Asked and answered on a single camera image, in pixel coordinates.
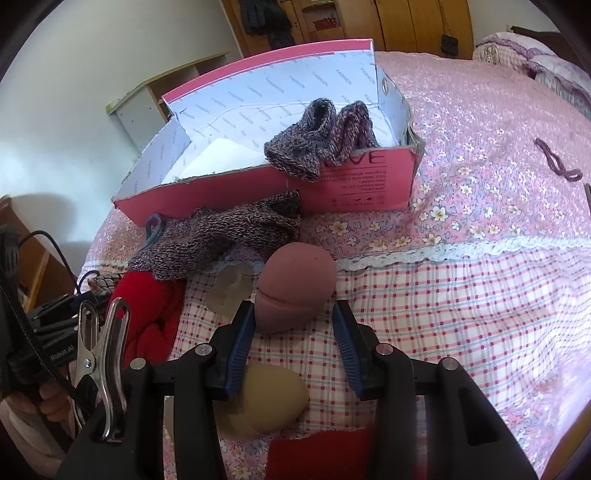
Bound translucent round powder puff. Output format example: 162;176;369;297
204;268;252;317

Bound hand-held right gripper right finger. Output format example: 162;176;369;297
331;299;550;480

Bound brown wooden furniture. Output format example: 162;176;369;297
0;194;61;315

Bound purple frilled pillow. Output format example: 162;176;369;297
526;55;591;116
473;31;548;70

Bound red towel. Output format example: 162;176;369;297
265;429;426;480

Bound pink makeup sponge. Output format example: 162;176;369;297
256;243;335;334

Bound thin black cable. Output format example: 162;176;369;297
14;230;80;296

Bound mottled knit sock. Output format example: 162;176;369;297
263;98;340;182
323;102;380;167
127;190;303;282

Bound pink floral bedspread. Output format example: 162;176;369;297
76;51;591;480

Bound white open bookshelf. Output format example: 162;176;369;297
106;52;230;151

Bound pink cardboard shoebox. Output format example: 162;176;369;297
112;39;423;227

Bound wooden wardrobe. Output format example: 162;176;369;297
222;0;474;58

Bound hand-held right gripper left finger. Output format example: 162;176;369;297
55;300;257;480

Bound person's left hand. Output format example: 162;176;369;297
36;382;71;424

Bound dark wooden headboard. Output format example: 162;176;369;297
510;25;561;51

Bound beige makeup sponge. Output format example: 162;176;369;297
164;361;309;441

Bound black braided cable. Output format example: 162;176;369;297
0;231;93;425

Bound red fleece cloth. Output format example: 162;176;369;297
111;272;185;366

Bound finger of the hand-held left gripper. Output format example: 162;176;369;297
76;271;123;301

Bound purple hair tie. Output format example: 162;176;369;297
534;137;583;182

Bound dark hanging clothes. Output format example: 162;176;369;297
240;0;294;47

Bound person's left forearm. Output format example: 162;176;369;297
0;397;70;467

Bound blue-grey hair tie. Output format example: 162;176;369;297
145;213;163;245

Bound metal spring clip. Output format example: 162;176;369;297
76;298;132;439

